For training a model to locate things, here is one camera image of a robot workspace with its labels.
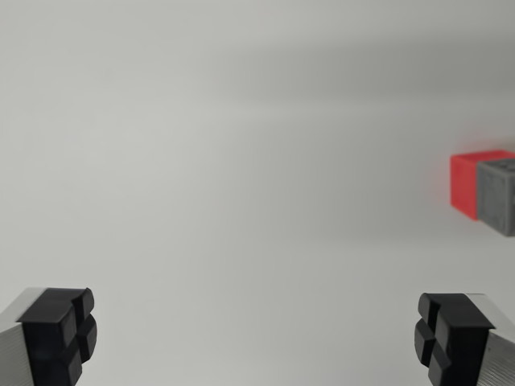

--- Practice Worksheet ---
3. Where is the grey embossed cube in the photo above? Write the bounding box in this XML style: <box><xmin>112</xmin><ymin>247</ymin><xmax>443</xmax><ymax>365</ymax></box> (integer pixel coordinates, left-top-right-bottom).
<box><xmin>476</xmin><ymin>157</ymin><xmax>515</xmax><ymax>237</ymax></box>

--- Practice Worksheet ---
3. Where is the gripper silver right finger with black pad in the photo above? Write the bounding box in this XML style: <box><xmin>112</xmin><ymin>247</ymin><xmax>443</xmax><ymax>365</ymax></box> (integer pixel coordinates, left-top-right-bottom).
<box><xmin>414</xmin><ymin>292</ymin><xmax>515</xmax><ymax>386</ymax></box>

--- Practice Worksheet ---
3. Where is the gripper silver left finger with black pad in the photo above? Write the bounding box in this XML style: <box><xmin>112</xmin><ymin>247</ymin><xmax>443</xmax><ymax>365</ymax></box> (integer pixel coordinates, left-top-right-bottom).
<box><xmin>0</xmin><ymin>286</ymin><xmax>98</xmax><ymax>386</ymax></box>

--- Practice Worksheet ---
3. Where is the red cube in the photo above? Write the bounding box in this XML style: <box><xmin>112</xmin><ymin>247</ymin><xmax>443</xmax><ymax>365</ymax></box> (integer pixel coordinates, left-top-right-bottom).
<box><xmin>449</xmin><ymin>149</ymin><xmax>515</xmax><ymax>223</ymax></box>

